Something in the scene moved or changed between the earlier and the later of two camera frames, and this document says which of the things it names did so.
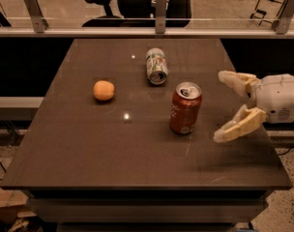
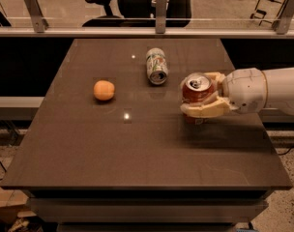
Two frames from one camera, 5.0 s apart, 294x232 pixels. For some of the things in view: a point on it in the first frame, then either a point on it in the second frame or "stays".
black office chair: [136, 7] stays
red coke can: [185, 105] to [196, 85]
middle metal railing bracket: [161, 7] stays
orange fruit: [103, 90] stays
